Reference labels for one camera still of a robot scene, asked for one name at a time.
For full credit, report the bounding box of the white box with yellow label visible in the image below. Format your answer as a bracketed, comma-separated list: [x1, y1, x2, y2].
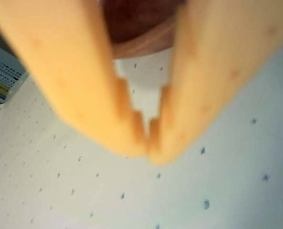
[0, 40, 29, 105]

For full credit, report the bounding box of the brown wooden bowl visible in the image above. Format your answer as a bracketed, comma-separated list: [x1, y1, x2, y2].
[103, 0, 189, 59]

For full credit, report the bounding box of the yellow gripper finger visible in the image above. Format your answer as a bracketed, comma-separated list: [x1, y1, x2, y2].
[149, 0, 283, 167]
[0, 0, 148, 159]

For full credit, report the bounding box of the white dotted table mat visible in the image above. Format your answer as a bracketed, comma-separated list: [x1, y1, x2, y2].
[0, 35, 283, 229]

